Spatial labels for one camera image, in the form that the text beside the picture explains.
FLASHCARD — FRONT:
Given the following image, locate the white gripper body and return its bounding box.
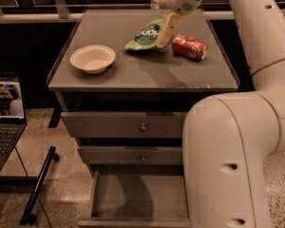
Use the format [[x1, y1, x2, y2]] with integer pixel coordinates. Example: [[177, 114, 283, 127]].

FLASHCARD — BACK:
[[164, 0, 201, 15]]

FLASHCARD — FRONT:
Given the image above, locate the green rice chip bag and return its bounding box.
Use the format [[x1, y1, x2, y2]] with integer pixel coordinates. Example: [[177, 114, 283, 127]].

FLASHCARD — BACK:
[[123, 19, 162, 51]]

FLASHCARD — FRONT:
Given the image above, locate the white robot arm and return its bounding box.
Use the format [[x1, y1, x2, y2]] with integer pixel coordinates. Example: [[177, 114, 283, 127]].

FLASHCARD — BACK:
[[154, 0, 285, 228]]

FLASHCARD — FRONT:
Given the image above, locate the grey drawer cabinet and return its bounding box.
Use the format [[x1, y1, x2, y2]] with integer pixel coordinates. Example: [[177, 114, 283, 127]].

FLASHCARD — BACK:
[[46, 9, 240, 228]]

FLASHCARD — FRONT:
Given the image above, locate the top grey drawer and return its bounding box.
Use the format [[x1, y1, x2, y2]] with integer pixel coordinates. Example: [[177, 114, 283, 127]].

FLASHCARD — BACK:
[[61, 112, 186, 138]]

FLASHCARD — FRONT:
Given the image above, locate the middle grey drawer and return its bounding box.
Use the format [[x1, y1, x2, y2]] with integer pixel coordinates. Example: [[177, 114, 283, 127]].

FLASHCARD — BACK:
[[78, 146, 182, 165]]

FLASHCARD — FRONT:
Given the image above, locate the bottom grey open drawer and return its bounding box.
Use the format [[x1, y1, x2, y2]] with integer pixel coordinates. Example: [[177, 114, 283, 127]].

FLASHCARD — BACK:
[[78, 169, 190, 228]]

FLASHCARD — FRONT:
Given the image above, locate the crushed red soda can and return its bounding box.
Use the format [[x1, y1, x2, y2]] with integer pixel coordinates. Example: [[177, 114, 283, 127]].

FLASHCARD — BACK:
[[172, 35, 208, 61]]

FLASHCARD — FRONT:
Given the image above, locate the white paper bowl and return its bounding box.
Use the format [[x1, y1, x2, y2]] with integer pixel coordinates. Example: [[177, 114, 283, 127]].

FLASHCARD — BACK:
[[70, 45, 116, 74]]

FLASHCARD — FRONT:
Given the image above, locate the metal window railing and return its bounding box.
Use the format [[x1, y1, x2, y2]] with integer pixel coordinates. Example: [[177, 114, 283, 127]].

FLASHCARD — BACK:
[[0, 0, 285, 25]]

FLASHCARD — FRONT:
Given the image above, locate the black laptop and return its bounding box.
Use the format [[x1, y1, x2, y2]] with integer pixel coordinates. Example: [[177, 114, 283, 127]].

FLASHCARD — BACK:
[[0, 72, 27, 171]]

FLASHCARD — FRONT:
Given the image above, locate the black stand leg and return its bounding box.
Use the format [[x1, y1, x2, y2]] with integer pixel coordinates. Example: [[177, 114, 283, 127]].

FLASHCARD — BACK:
[[19, 146, 59, 225]]

